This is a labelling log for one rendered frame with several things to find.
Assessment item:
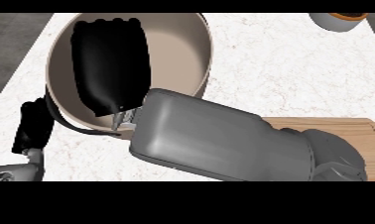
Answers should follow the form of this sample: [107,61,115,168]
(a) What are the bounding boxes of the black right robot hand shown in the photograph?
[70,17,152,118]

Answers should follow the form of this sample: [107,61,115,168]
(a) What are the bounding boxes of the wooden cutting board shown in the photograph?
[262,117,375,182]

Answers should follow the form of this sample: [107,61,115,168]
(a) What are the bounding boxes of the grey cup with orange rim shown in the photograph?
[307,13,371,34]

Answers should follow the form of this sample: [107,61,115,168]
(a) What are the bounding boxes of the beige pot with black handle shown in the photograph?
[45,13,216,141]

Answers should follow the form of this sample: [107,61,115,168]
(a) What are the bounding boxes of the dark grey stovetop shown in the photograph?
[0,13,56,93]

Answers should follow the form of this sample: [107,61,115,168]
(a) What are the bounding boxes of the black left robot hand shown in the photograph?
[11,97,56,156]

